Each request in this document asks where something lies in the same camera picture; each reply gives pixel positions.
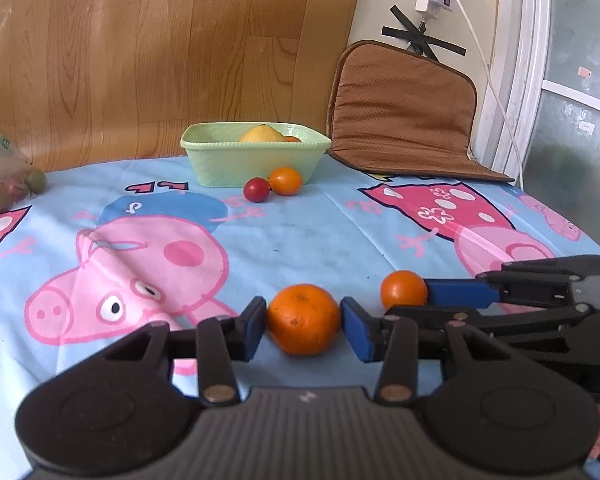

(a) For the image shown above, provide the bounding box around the white power cable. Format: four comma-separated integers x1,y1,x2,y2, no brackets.
447,0,526,186

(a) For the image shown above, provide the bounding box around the brown seat cushion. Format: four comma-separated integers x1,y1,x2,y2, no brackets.
326,39,516,183

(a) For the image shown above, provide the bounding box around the green round fruit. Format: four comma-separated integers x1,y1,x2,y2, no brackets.
24,167,48,195

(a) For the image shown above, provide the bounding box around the cartoon pig printed blanket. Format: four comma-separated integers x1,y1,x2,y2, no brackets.
0,152,600,477

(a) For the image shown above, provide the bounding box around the wooden headboard panel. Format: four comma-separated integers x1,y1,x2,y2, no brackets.
0,0,361,173

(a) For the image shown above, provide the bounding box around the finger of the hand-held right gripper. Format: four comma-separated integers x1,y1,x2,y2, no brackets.
424,255,600,309
385,304,596,342

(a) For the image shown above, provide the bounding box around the white framed glass door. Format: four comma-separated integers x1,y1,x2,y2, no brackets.
480,0,600,261

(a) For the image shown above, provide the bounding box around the yellow lemon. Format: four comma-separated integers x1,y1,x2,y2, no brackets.
238,124,287,143

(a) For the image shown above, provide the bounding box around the light green plastic bowl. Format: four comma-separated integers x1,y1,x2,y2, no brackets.
180,121,332,189

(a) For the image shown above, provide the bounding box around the small orange mandarin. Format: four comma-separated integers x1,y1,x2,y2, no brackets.
380,270,429,311

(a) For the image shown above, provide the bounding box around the clear plastic bag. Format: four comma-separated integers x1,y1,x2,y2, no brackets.
0,116,48,221

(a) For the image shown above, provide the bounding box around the large orange mandarin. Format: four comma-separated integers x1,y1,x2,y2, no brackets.
266,283,342,357

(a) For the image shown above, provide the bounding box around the black tape cross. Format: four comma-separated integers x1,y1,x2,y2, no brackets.
381,4,468,58

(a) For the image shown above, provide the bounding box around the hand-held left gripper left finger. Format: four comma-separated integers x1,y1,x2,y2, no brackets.
102,296,269,407

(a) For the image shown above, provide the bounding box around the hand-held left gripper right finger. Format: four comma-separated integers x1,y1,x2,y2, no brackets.
340,296,526,404

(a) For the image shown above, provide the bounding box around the red tomato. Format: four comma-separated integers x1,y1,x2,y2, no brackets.
243,176,271,204

